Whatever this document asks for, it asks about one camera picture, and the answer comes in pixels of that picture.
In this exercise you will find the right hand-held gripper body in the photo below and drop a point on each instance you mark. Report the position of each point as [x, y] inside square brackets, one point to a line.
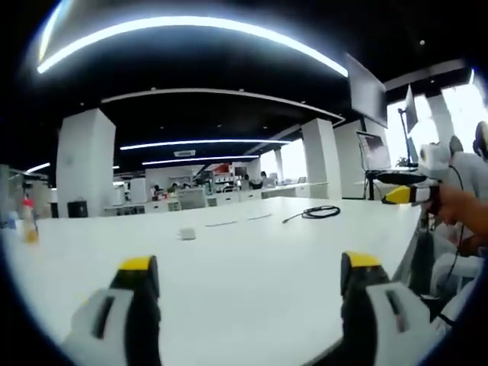
[434, 156]

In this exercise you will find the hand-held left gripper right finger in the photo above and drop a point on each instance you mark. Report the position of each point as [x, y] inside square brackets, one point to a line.
[375, 305]

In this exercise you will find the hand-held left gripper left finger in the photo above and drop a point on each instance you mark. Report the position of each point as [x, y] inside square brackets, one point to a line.
[126, 305]

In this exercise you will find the white charger adapter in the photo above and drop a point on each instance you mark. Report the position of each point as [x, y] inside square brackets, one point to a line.
[187, 234]

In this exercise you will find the white desk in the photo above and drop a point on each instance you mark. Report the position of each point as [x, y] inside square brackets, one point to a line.
[228, 274]

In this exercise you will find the person's right hand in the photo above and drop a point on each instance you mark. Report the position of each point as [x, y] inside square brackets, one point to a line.
[451, 209]

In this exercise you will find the office chair headrest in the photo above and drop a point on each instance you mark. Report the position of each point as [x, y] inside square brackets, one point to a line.
[482, 139]
[455, 145]

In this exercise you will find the laptop screen on stand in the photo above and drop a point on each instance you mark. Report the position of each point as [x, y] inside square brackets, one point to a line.
[375, 150]

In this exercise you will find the person's light trousers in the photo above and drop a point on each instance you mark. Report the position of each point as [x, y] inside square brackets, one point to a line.
[457, 267]

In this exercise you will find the large black monitor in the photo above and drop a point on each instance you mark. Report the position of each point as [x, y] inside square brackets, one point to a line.
[368, 95]

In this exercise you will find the black waste bin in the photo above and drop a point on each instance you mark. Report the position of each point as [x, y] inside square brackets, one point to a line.
[78, 209]

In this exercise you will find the grey mesh office chair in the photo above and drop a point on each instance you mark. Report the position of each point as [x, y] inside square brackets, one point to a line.
[191, 199]

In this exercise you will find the orange drink bottle red cap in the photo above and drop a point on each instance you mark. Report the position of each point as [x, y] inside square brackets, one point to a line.
[29, 225]

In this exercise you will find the ceiling light strip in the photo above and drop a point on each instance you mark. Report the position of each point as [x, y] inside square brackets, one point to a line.
[198, 160]
[206, 143]

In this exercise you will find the ceiling air vent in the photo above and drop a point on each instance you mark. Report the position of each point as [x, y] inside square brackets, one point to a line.
[184, 153]

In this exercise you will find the long curved ceiling light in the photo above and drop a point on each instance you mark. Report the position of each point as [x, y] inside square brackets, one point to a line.
[183, 22]

